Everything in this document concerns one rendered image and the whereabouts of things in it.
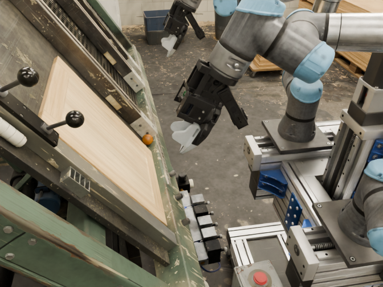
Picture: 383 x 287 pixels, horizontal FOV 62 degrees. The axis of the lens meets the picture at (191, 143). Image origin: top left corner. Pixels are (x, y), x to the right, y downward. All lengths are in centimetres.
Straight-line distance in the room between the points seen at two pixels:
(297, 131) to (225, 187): 135
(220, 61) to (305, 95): 69
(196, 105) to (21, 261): 43
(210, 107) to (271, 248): 145
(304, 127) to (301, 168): 17
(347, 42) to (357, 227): 52
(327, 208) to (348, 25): 59
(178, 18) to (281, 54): 74
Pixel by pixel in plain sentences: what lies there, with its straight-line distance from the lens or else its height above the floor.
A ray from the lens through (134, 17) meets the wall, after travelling 634.
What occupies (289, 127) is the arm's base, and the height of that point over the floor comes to 109.
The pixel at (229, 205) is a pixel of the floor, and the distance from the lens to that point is 245.
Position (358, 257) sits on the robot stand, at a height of 104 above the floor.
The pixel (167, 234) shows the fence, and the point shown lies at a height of 95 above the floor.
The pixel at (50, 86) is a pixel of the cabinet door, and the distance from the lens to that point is 104.
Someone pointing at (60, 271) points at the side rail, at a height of 124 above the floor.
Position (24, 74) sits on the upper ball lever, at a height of 155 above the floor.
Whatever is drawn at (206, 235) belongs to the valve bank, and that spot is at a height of 76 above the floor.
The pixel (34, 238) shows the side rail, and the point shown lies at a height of 135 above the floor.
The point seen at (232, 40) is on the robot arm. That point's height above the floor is 161.
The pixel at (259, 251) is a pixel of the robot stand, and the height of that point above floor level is 21.
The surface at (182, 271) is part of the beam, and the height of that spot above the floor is 90.
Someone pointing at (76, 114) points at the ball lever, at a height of 146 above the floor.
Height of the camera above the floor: 180
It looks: 37 degrees down
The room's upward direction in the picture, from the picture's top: straight up
